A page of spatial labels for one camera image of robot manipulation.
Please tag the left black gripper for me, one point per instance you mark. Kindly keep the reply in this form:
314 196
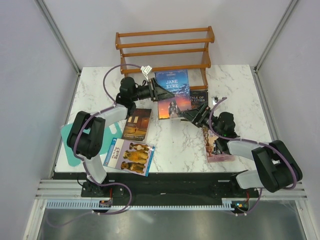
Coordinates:
159 93

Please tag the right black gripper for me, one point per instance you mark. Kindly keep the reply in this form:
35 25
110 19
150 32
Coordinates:
192 114

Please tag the A Tale of Two Cities book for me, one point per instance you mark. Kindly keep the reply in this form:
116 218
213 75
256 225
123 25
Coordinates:
198 97

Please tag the Kate DiCamillo dark book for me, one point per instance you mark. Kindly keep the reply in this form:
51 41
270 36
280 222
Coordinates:
137 125

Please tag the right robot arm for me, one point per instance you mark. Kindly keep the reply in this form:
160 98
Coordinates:
276 168

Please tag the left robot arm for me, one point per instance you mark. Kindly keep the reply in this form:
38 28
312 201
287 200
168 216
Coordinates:
87 132

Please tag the Taming of the Shrew book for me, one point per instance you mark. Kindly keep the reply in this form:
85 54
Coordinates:
213 155

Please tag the wooden three-tier shelf rack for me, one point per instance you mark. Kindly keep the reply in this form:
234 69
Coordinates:
167 50

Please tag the teal plastic file folder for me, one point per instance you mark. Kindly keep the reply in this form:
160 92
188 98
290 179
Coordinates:
113 131

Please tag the Why Do Dogs Bark book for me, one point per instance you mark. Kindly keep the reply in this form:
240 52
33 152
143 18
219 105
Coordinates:
129 156

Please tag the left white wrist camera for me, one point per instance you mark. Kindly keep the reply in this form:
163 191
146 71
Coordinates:
146 69

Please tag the light blue cable duct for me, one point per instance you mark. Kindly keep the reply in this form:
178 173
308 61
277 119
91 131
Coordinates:
87 204

